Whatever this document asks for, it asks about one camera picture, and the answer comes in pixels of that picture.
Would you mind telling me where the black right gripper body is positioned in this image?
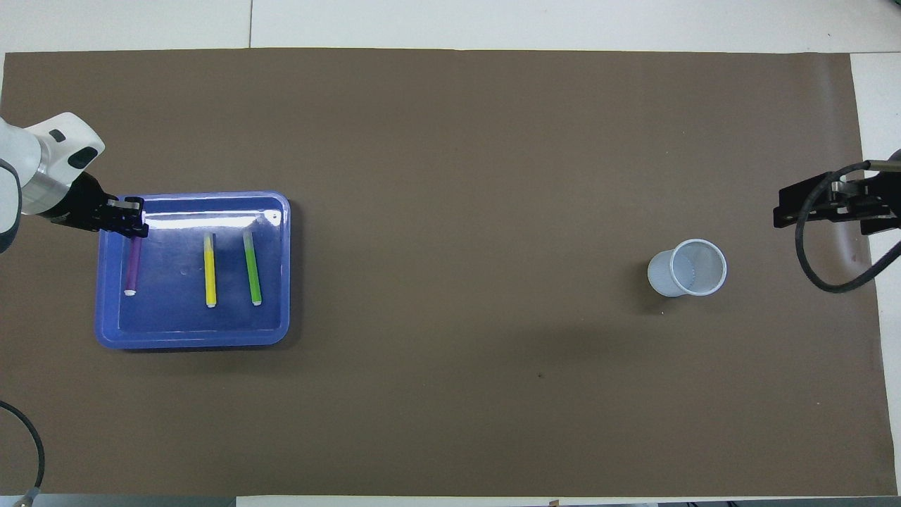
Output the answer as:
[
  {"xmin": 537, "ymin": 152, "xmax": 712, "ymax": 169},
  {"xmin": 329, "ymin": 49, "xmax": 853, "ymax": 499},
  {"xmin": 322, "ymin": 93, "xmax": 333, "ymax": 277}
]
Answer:
[{"xmin": 833, "ymin": 175, "xmax": 901, "ymax": 216}]

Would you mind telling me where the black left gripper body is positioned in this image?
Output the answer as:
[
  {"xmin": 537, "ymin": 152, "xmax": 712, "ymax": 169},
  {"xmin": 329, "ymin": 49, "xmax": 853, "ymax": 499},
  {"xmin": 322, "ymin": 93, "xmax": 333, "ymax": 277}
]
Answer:
[{"xmin": 51, "ymin": 172, "xmax": 118, "ymax": 232}]

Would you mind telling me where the purple pen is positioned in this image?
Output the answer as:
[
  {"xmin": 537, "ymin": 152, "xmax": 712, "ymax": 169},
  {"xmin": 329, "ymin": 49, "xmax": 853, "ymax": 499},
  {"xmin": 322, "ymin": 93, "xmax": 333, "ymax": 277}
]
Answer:
[{"xmin": 124, "ymin": 238, "xmax": 144, "ymax": 296}]

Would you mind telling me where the yellow pen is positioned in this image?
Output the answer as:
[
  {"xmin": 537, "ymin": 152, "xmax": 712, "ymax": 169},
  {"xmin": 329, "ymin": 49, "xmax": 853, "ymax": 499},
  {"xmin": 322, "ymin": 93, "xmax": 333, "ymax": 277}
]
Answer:
[{"xmin": 203, "ymin": 232, "xmax": 218, "ymax": 309}]

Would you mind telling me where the green pen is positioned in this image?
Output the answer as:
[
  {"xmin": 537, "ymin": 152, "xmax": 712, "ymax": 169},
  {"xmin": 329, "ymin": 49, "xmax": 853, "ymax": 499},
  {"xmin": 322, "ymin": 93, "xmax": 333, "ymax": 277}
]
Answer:
[{"xmin": 242, "ymin": 230, "xmax": 263, "ymax": 307}]

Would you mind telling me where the blue plastic tray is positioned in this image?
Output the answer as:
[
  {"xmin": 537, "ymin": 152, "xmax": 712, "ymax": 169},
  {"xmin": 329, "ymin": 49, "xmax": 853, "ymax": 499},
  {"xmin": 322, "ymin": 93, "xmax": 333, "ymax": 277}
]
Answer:
[{"xmin": 95, "ymin": 191, "xmax": 291, "ymax": 351}]

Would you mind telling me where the translucent plastic cup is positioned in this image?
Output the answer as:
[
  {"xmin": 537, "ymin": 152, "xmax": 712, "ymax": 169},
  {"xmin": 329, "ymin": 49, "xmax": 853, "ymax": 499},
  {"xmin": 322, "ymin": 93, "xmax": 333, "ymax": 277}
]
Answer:
[{"xmin": 647, "ymin": 239, "xmax": 728, "ymax": 298}]

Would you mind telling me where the brown table mat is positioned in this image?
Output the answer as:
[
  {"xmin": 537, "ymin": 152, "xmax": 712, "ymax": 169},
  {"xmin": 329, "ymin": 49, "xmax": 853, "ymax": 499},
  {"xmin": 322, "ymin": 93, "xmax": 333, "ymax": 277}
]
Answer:
[{"xmin": 0, "ymin": 48, "xmax": 888, "ymax": 498}]

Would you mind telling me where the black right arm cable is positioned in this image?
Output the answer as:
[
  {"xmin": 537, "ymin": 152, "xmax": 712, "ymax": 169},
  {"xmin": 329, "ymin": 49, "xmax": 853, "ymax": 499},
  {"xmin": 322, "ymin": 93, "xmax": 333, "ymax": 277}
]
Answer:
[{"xmin": 795, "ymin": 160, "xmax": 901, "ymax": 294}]

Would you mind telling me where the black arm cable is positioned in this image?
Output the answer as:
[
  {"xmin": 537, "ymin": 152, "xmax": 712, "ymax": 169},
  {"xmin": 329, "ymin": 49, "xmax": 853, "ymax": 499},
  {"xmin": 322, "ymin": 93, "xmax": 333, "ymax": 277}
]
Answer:
[
  {"xmin": 0, "ymin": 399, "xmax": 47, "ymax": 507},
  {"xmin": 795, "ymin": 160, "xmax": 901, "ymax": 294}
]

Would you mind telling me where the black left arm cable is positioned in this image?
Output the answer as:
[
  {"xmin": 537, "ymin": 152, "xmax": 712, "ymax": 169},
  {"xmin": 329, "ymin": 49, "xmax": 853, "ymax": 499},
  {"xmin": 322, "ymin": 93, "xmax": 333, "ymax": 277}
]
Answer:
[{"xmin": 0, "ymin": 399, "xmax": 47, "ymax": 507}]

